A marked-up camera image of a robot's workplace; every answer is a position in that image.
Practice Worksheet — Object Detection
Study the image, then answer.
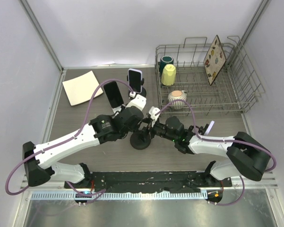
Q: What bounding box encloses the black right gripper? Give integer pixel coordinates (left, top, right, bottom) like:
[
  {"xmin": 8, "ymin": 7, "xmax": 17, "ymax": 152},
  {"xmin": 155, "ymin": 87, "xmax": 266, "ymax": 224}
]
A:
[{"xmin": 134, "ymin": 116, "xmax": 177, "ymax": 142}]

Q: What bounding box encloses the black round-base phone stand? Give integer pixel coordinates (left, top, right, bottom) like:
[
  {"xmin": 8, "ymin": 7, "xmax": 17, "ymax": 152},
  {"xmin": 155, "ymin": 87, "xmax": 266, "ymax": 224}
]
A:
[{"xmin": 129, "ymin": 129, "xmax": 151, "ymax": 150}]

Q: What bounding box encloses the lilac-case phone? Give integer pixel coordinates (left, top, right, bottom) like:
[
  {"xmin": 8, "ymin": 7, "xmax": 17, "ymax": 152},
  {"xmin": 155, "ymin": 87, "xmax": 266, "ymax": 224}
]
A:
[
  {"xmin": 128, "ymin": 68, "xmax": 142, "ymax": 93},
  {"xmin": 204, "ymin": 121, "xmax": 215, "ymax": 136}
]

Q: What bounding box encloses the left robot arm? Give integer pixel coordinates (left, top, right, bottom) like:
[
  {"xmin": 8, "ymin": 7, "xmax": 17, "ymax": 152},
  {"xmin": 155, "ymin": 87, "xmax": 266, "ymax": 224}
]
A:
[{"xmin": 22, "ymin": 106, "xmax": 144, "ymax": 189}]

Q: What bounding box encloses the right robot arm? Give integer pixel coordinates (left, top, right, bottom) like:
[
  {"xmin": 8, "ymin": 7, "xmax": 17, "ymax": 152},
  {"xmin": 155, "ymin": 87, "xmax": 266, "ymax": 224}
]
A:
[{"xmin": 150, "ymin": 116, "xmax": 271, "ymax": 187}]

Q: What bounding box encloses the white folding phone stand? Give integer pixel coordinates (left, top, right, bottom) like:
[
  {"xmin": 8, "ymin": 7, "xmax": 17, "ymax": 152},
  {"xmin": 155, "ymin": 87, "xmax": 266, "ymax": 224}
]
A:
[{"xmin": 112, "ymin": 104, "xmax": 126, "ymax": 114}]

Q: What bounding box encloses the black phone on white stand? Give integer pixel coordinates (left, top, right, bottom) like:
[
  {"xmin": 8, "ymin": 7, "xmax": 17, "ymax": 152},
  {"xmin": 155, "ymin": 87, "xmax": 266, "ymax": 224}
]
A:
[{"xmin": 103, "ymin": 81, "xmax": 124, "ymax": 109}]

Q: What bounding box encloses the striped white ceramic bowl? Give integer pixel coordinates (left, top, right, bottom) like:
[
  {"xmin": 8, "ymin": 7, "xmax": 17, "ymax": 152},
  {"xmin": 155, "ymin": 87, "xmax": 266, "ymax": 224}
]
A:
[{"xmin": 168, "ymin": 90, "xmax": 187, "ymax": 110}]

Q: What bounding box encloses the yellow faceted cup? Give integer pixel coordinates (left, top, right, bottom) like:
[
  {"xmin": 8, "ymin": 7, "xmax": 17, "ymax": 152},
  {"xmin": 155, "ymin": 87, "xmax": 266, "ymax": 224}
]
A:
[{"xmin": 161, "ymin": 64, "xmax": 176, "ymax": 86}]

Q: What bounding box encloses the dark green mug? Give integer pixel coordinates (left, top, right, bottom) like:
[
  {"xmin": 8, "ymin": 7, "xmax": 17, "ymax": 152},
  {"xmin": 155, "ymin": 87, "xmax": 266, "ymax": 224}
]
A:
[{"xmin": 159, "ymin": 55, "xmax": 174, "ymax": 70}]

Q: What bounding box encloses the white square plate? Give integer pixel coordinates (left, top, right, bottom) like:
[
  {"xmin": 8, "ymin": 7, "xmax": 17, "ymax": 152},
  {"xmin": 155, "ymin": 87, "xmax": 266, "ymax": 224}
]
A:
[{"xmin": 62, "ymin": 71, "xmax": 99, "ymax": 106}]

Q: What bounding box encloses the floral square plate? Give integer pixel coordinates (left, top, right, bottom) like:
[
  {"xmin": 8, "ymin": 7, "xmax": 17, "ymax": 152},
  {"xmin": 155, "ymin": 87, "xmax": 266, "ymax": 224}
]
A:
[{"xmin": 203, "ymin": 35, "xmax": 226, "ymax": 86}]

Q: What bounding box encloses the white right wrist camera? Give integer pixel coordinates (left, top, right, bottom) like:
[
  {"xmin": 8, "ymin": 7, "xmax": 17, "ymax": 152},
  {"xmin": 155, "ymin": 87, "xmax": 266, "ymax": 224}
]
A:
[{"xmin": 148, "ymin": 106, "xmax": 161, "ymax": 122}]

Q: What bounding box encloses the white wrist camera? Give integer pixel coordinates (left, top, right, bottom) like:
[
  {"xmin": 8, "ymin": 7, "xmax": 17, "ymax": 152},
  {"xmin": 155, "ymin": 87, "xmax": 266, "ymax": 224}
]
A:
[
  {"xmin": 126, "ymin": 94, "xmax": 146, "ymax": 111},
  {"xmin": 148, "ymin": 106, "xmax": 161, "ymax": 122}
]

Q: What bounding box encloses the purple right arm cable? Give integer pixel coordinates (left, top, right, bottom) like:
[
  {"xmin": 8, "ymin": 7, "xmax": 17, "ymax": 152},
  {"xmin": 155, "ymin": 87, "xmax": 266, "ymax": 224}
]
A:
[{"xmin": 155, "ymin": 100, "xmax": 277, "ymax": 206}]

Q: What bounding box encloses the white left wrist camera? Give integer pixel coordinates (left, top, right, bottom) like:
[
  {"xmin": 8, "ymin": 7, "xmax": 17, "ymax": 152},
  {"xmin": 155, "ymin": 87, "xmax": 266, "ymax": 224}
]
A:
[{"xmin": 126, "ymin": 94, "xmax": 146, "ymax": 111}]

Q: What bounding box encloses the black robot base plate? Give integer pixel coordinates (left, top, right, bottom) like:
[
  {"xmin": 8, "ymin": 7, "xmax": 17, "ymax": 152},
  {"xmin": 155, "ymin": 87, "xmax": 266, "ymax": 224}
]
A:
[{"xmin": 72, "ymin": 171, "xmax": 232, "ymax": 193}]

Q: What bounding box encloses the grey wire dish rack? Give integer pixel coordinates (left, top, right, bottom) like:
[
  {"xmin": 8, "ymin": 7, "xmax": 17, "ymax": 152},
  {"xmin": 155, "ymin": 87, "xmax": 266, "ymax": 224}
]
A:
[{"xmin": 155, "ymin": 35, "xmax": 265, "ymax": 115}]

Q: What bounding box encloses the white slotted cable duct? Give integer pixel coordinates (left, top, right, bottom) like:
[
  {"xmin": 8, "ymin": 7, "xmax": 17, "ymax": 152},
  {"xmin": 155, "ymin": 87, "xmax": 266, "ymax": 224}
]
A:
[{"xmin": 30, "ymin": 190, "xmax": 207, "ymax": 201}]

